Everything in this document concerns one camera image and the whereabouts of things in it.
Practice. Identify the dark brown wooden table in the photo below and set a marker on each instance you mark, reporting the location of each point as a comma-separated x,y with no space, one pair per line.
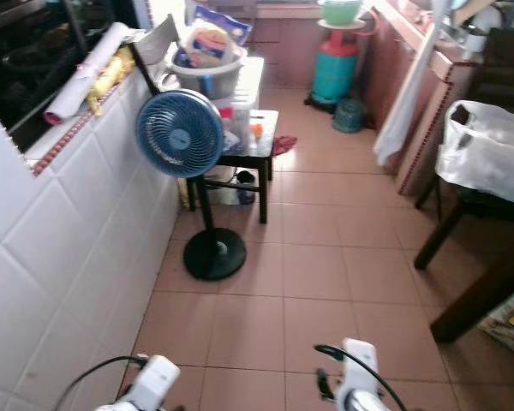
475,300

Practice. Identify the colourful printed package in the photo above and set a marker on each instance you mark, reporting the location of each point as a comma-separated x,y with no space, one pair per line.
512,321

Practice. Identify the small black side table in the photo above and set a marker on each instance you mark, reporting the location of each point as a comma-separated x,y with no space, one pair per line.
254,151

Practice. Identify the red cloth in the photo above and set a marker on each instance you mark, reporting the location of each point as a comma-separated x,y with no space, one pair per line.
283,144

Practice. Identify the small orange bottle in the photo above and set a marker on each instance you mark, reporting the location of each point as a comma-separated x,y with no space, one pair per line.
257,130

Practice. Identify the small teal pot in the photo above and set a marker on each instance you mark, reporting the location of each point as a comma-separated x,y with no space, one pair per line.
348,116

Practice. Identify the white plastic carrier bag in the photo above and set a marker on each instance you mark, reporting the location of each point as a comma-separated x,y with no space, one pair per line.
488,145

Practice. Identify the brown kitchen counter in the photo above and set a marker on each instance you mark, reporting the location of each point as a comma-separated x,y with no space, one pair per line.
437,116

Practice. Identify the blue standing fan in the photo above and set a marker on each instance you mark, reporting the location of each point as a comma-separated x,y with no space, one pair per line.
180,133

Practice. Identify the white hanging cloth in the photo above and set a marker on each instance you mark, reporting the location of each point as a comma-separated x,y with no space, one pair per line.
407,94

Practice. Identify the white plastic storage box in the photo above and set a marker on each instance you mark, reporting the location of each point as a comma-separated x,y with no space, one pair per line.
248,86

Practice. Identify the teal gas cylinder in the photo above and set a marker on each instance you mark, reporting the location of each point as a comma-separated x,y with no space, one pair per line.
334,73

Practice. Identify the steel basin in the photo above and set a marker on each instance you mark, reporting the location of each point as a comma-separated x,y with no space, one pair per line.
206,80

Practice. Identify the orange printed snack bag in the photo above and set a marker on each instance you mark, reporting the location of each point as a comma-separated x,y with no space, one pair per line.
208,44

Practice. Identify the dark wooden chair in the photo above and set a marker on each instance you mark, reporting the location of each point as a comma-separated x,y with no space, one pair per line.
501,64

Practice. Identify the yellow wrapped bundle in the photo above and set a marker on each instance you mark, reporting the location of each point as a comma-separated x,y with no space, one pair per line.
111,79

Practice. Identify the green plastic bowl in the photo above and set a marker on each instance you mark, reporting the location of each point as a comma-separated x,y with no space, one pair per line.
341,10

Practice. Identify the blue white plastic bag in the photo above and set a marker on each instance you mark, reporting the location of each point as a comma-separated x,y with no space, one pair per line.
227,21

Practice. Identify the grey flat board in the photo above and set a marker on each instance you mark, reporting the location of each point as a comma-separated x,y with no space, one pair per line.
154,44

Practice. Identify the white rolled paper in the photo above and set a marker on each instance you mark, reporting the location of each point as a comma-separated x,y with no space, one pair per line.
86,73

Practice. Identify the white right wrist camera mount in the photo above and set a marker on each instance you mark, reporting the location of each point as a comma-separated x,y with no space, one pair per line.
358,368

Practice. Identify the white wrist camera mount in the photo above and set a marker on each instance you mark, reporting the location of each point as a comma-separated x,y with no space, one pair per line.
152,381
358,368

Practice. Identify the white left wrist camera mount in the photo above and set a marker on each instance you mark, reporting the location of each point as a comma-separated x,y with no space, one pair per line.
152,381

